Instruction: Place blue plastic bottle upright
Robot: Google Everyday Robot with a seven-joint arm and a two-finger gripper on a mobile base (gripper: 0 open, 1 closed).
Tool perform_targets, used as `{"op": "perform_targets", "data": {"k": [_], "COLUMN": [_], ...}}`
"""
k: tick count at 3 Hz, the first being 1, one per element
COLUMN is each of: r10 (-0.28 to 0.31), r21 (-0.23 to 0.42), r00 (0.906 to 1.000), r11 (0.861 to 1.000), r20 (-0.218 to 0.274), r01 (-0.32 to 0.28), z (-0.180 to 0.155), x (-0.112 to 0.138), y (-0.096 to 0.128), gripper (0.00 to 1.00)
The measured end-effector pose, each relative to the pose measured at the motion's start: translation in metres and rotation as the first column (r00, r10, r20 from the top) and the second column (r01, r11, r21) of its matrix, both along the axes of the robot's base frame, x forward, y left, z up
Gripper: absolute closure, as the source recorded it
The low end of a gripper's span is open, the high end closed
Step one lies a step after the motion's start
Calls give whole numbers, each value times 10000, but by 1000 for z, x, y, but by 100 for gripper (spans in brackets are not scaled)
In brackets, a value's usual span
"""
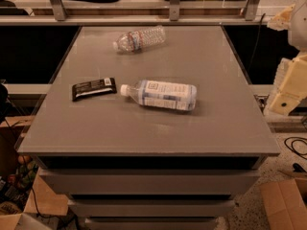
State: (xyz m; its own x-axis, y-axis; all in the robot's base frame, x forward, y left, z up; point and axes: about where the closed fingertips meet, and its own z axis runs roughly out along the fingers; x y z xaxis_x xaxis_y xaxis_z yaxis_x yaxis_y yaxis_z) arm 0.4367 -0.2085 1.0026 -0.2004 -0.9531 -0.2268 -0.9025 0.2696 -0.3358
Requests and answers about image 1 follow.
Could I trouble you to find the cardboard box right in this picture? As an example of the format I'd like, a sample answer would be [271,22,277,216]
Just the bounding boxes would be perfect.
[260,178,307,230]

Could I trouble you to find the black cable on floor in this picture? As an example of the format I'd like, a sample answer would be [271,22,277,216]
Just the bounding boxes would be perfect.
[283,135,307,160]

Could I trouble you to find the cardboard box left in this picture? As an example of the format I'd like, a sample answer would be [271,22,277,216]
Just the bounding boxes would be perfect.
[0,173,68,230]

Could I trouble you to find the metal shelf rail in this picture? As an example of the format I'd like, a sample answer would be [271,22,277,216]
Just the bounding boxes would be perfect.
[0,0,307,27]

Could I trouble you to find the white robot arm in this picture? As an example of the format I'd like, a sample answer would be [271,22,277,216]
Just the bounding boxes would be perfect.
[265,0,307,116]

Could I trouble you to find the clear crinkled water bottle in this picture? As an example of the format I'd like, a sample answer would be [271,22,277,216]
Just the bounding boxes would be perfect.
[113,26,166,53]

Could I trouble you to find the black snack bar wrapper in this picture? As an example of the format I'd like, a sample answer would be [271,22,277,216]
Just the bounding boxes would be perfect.
[72,78,117,102]

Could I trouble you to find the blue label plastic bottle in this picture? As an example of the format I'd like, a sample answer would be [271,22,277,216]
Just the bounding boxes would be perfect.
[120,80,198,111]

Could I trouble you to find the grey drawer cabinet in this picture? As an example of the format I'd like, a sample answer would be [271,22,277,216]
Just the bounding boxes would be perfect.
[19,26,280,230]

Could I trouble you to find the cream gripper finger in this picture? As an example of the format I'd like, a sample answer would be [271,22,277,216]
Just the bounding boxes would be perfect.
[266,54,307,115]
[267,4,295,31]

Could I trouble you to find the cardboard box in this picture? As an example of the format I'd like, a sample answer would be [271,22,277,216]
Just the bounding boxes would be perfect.
[260,178,307,230]
[0,173,68,230]

